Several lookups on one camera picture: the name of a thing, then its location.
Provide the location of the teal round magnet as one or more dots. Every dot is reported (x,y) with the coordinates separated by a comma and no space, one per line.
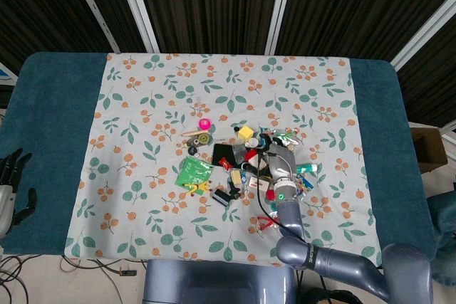
(273,207)

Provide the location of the black cylinder capacitor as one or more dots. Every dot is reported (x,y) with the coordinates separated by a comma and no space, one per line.
(221,197)

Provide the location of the red candy wrapper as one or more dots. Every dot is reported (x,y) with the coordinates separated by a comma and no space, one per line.
(225,163)

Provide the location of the blue sticky man packet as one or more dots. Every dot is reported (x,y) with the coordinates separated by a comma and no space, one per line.
(305,182)

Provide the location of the black metal carabiner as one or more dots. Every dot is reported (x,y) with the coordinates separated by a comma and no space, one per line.
(245,166)

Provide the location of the teal marker pen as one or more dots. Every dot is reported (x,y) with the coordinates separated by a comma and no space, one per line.
(307,168)

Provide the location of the colourful candy packet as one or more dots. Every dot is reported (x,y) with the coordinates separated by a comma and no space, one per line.
(265,131)

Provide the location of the small clear plastic cup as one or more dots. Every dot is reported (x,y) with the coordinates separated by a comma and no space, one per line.
(198,101)

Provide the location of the white blue board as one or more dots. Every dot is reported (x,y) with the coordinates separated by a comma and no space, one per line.
(5,70)

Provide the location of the black flat card pouch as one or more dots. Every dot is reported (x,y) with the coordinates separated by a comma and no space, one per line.
(221,152)

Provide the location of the short wooden stick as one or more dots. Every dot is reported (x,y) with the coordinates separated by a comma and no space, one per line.
(190,133)

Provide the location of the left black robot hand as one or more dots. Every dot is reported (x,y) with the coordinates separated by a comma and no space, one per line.
(16,176)

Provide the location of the beige eraser block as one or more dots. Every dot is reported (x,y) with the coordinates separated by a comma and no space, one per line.
(235,176)

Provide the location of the yellow sponge cube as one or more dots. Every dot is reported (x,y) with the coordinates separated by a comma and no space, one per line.
(246,132)

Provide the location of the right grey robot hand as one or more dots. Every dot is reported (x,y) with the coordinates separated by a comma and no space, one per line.
(283,161)

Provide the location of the blue-grey robot torso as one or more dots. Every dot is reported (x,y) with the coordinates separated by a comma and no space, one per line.
(217,282)

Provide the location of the white metal frame post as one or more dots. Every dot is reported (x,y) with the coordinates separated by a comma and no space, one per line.
(281,8)
(92,8)
(420,30)

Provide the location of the black round tape measure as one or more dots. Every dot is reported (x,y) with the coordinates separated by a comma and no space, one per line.
(192,150)

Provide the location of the white double frame post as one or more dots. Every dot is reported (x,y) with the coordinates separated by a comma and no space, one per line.
(137,8)

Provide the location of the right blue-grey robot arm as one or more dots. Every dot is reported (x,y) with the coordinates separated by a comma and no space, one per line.
(320,257)

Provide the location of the clear plastic bag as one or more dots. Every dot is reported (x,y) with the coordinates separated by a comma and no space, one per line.
(238,152)

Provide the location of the white box red label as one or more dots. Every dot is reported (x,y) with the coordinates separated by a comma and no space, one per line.
(258,183)

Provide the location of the floral leaf fruit tablecloth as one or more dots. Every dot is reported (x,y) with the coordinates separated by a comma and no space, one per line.
(149,147)

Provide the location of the teal plush table cover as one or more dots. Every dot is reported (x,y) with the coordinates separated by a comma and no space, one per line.
(53,111)

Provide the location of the green tea packet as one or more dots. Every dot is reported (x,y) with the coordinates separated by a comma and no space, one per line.
(194,173)

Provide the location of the red and white package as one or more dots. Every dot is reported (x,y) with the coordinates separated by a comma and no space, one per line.
(252,156)

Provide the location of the red round plastic lid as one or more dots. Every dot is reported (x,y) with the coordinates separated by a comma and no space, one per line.
(270,195)

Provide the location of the yellow sticky man toy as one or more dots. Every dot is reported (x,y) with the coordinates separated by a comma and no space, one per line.
(197,188)

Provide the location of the blue fabric chair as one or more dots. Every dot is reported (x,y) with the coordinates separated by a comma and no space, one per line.
(443,233)

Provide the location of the brown cardboard box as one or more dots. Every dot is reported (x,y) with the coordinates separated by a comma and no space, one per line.
(427,147)

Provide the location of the green sticky toy packet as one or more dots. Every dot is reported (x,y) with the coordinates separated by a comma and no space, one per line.
(286,136)

